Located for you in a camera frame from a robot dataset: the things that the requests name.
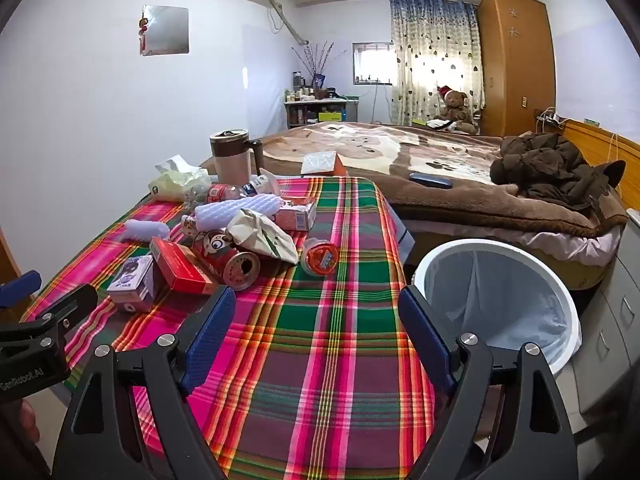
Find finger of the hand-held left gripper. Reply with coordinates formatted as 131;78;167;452
0;284;99;352
0;270;42;309

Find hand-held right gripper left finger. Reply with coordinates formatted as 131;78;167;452
52;285;237;480

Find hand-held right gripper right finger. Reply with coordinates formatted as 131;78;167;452
397;285;581;480

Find small purple white box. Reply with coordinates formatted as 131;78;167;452
106;255;163;313

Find red cartoon drink can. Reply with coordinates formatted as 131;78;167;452
192;230;262;292

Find red cardboard box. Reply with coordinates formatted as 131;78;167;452
149;236;218;295

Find grey bin liner bag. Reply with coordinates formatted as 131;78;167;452
425;247;568;351

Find fluffy white foam net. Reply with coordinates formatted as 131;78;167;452
122;218;172;245

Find cream paper bag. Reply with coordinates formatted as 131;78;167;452
225;208;299;264

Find red-lid plastic cup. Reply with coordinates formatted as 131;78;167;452
300;238;341;277

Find clear plastic bottle red cap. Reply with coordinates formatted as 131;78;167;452
187;183;261;208

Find white round bin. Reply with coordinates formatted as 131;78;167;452
411;239;583;376

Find pink drink carton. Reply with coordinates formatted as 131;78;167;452
272;195;317;232

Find white printed carton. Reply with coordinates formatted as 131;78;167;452
247;169;282;196

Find person's left hand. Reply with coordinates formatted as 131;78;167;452
17;400;42;446

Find plaid tablecloth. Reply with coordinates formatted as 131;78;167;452
22;175;441;480

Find pale blue under cloth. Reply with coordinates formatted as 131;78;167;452
395;205;416;261

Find bed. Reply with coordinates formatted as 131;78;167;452
200;119;640;291

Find yellow-green tissue pack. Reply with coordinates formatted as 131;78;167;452
150;156;212;203

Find dark blue glasses case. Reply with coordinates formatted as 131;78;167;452
409;172;453;189

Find pink bedsheet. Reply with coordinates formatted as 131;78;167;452
520;225;623;268

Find pink brown lidded mug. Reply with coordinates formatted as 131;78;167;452
209;130;264;186

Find grey nightstand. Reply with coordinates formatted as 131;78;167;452
570;240;640;411

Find brown printed blanket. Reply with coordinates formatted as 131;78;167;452
200;120;628;241

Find orange white tissue box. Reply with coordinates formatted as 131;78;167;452
301;151;348;177

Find brown jacket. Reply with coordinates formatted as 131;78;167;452
489;131;627;211

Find brown teddy bear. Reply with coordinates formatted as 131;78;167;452
434;86;476;133

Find grey storage shelf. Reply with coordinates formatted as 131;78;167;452
284;97;361;128

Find white power strip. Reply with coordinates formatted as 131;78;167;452
535;107;568;126

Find wooden headboard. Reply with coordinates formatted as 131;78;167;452
560;119;640;221

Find row of cosmetic bottles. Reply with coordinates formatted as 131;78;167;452
285;72;331;103

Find heart print curtain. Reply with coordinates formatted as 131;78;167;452
389;0;485;126

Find small window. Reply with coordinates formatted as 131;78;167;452
351;41;393;86

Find wooden wardrobe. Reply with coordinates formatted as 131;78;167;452
476;0;557;137

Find dried branches in vase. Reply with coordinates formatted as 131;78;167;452
292;40;346;91

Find wrapped air conditioner pipe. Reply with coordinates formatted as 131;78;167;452
265;0;308;46

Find silver wall mirror sheet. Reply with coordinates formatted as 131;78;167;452
141;5;190;56

